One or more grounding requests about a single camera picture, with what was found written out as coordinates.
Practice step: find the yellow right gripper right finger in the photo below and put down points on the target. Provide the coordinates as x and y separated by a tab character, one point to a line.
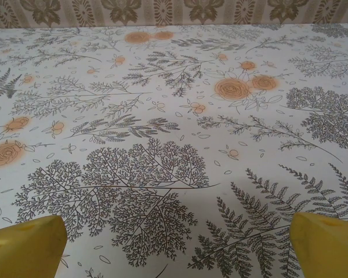
327	249

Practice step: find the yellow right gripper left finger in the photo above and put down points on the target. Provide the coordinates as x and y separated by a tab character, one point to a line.
26	249

